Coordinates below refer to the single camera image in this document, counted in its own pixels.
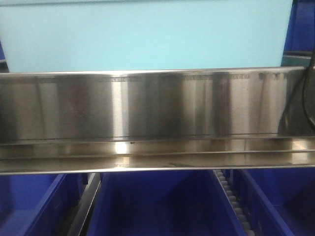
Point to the light blue plastic bin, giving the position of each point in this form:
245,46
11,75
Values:
97,35

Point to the dark blue bin lower middle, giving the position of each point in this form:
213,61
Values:
163,203

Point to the dark blue bin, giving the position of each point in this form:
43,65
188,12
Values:
163,203
37,205
277,202
2,56
301,28

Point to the dark blue bin lower right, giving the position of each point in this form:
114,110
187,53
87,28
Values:
277,202

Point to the dark blue bin lower left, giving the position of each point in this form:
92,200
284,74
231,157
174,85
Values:
37,205

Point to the dark blue bin upper right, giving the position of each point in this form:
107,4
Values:
301,28

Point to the dark blue bin upper left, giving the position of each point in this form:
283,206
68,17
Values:
2,56

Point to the stainless steel shelf front rail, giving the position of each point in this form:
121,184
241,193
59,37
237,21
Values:
109,121

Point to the steel divider rail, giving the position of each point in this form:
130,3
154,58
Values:
79,221

